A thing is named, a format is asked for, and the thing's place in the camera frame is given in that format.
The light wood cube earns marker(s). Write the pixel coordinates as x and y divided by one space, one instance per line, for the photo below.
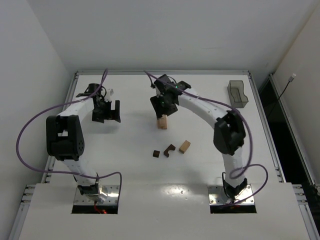
163 119

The clear grey plastic bin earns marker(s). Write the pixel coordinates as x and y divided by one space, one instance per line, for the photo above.
236 94

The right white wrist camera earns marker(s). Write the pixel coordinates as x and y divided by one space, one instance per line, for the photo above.
158 90

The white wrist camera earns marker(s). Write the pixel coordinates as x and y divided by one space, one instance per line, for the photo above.
108 95
158 90

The long light wood block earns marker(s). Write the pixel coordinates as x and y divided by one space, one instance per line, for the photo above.
184 147

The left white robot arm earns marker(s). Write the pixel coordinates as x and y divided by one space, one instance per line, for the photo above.
65 139

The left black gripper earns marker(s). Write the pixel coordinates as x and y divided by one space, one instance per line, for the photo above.
105 116

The small dark wood cube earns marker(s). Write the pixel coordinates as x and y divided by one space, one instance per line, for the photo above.
156 154

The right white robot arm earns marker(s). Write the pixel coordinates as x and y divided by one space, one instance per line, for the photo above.
228 127

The dark wood arch block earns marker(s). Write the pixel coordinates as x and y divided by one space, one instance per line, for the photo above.
166 152

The light wood plank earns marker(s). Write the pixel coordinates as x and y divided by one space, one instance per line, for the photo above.
164 126

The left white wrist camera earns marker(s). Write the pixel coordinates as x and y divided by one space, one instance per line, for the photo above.
108 95

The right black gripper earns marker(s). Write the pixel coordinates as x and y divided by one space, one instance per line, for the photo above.
163 110

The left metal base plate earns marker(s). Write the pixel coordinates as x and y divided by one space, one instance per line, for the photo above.
102 195

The light wood rectangular block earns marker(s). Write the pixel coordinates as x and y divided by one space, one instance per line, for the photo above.
159 124

